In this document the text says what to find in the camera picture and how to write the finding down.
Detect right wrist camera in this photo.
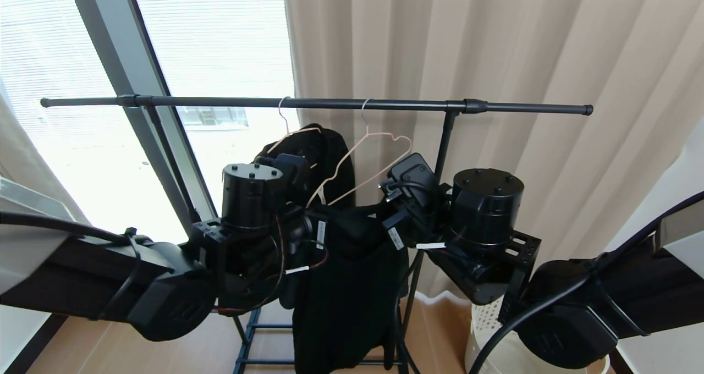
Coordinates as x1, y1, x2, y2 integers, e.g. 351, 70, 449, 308
379, 153, 442, 211

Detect white laundry basket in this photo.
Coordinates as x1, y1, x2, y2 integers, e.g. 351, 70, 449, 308
465, 294, 611, 374

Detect window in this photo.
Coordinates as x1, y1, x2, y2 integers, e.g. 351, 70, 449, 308
0, 0, 301, 245

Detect beige curtain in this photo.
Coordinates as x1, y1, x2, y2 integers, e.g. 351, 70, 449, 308
283, 0, 704, 309
0, 93, 91, 226

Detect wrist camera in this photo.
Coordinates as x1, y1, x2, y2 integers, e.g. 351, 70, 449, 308
379, 153, 442, 211
272, 153, 310, 192

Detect black shorts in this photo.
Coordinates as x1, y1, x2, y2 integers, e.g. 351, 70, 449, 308
254, 124, 356, 210

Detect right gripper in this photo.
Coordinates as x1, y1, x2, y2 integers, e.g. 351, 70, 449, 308
379, 206, 444, 255

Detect black shirt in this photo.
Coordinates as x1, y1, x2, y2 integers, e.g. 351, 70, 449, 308
280, 201, 411, 374

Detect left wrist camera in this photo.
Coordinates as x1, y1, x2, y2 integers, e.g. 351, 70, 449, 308
272, 153, 310, 192

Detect black clothes rack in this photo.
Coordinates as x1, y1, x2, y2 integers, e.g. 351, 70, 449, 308
40, 95, 595, 374

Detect pink clothes hanger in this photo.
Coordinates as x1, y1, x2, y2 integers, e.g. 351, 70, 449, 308
305, 98, 413, 208
267, 96, 325, 170

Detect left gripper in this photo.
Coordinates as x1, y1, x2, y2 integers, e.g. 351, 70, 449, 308
285, 209, 331, 266

